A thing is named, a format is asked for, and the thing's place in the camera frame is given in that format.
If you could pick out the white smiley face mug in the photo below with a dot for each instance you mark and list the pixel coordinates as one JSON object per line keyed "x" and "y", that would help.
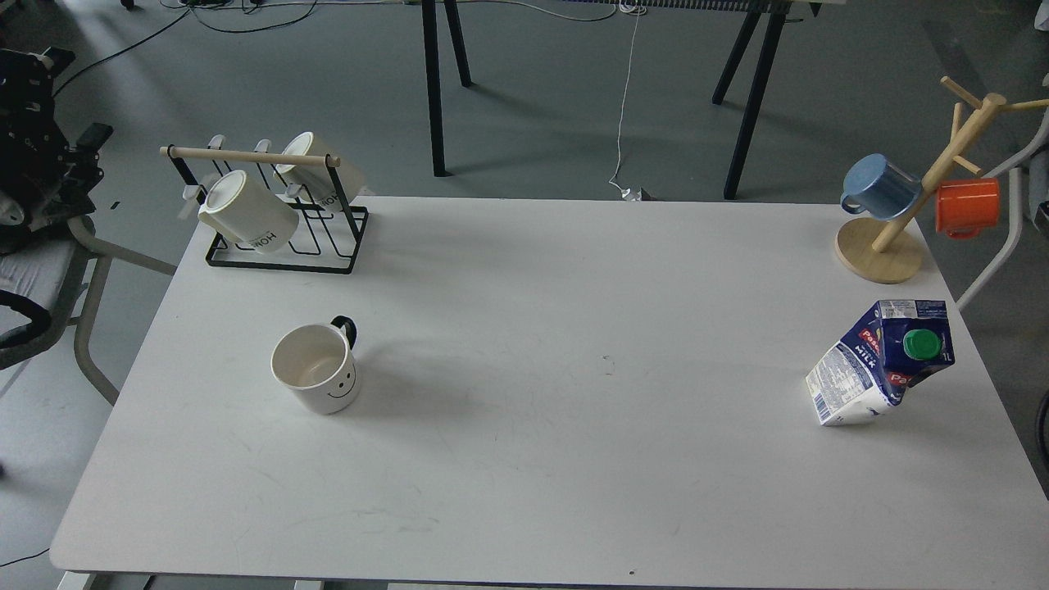
{"x": 315, "y": 362}

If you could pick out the blue white milk carton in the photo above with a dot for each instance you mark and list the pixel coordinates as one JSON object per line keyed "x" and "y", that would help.
{"x": 894, "y": 346}

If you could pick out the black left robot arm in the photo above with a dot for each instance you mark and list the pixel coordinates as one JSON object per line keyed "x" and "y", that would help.
{"x": 37, "y": 139}

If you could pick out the white mug rear on rack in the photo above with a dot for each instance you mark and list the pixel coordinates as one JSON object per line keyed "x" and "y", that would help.
{"x": 316, "y": 179}

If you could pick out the white mug on rack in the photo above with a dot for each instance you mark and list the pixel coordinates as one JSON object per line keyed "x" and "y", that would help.
{"x": 246, "y": 212}
{"x": 316, "y": 179}

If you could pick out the white mug front on rack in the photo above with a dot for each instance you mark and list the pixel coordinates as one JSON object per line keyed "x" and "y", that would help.
{"x": 246, "y": 212}

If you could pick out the wooden mug tree stand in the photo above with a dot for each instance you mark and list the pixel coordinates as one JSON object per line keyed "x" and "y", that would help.
{"x": 881, "y": 251}

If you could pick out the blue mug on tree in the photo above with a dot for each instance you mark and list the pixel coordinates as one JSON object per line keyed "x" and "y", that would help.
{"x": 876, "y": 186}

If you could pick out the orange mug on tree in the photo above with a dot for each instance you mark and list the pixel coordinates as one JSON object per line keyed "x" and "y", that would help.
{"x": 966, "y": 207}

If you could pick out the grey office chair left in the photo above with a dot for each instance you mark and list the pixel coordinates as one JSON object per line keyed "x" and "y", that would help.
{"x": 54, "y": 267}

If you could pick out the black wire mug rack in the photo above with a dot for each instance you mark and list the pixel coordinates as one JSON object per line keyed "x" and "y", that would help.
{"x": 325, "y": 242}

